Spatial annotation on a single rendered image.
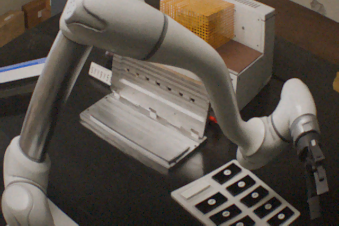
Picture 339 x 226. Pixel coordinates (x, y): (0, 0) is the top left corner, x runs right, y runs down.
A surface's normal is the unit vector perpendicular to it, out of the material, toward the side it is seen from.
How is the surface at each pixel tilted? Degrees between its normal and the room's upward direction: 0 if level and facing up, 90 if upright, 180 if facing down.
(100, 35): 100
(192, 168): 0
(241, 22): 90
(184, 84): 80
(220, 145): 0
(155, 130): 0
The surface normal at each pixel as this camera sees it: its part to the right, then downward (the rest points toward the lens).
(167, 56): 0.29, 0.79
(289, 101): -0.86, -0.35
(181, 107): -0.63, 0.29
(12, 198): 0.04, -0.75
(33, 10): 0.65, 0.44
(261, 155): 0.01, 0.70
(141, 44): 0.35, 0.65
